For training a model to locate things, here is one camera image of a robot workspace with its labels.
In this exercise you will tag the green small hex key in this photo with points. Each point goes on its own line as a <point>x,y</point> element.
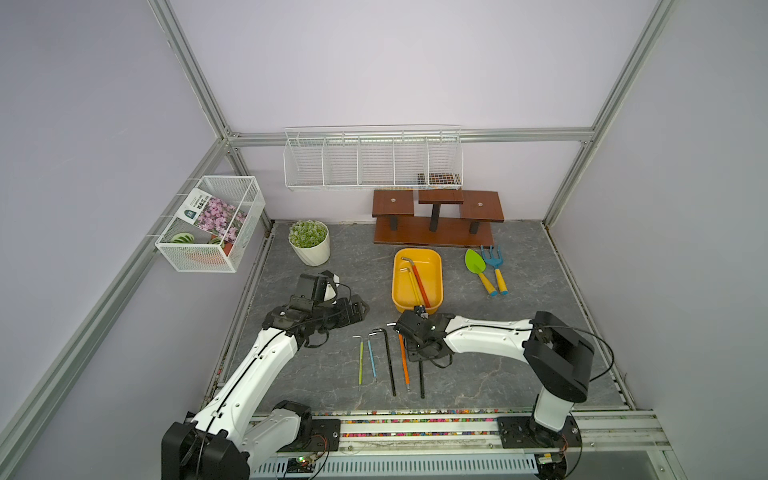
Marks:
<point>361,354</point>

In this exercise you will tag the long white wire shelf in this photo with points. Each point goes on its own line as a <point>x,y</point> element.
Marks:
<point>384,157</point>

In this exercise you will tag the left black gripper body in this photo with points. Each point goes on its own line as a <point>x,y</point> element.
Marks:
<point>331,315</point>

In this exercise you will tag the long black hex key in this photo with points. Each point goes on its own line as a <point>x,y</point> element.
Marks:
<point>421,380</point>

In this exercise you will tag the red long hex key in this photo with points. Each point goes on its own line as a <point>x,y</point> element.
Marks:
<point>419,283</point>

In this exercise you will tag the small dark tray in shelf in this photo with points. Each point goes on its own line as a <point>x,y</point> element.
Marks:
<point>439,180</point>

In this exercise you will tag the blue toy garden rake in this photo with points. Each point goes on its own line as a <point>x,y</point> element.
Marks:
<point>493,257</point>

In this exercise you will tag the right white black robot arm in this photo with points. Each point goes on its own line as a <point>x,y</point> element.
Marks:
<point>564,359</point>

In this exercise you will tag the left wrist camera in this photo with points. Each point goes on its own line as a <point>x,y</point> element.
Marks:
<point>315,289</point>

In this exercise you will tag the blue small hex key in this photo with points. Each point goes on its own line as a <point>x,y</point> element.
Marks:
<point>371,356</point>

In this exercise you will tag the brown wooden tiered stand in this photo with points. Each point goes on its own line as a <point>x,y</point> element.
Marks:
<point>440,217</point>

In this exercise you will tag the white pot green plant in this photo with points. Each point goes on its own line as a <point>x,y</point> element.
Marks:
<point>310,240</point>

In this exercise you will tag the white wire wall basket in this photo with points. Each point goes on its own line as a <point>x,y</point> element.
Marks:
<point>210,253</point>

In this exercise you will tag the thin black hex key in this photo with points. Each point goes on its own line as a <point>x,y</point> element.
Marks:
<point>390,369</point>

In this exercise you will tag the yellow hex key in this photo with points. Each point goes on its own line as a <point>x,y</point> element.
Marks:
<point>409,274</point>

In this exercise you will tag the orange hex key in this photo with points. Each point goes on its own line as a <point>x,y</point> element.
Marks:
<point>403,355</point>

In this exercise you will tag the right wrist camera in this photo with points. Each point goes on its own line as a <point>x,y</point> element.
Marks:
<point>421,311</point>

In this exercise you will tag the flower seed packet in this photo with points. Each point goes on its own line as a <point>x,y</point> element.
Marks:
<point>212,215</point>

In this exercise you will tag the green toy garden trowel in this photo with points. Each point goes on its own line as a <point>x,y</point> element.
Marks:
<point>476,265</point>

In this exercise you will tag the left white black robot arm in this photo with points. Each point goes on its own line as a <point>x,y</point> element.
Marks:
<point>252,384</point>

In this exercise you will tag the yellow plastic storage box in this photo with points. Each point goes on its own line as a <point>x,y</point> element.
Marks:
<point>429,265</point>

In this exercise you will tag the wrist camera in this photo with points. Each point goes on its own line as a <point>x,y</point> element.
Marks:
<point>421,311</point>
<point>315,289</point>

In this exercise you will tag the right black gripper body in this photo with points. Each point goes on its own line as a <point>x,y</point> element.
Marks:
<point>414,349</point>

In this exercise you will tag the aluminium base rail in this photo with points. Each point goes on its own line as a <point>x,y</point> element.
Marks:
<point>448,444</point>

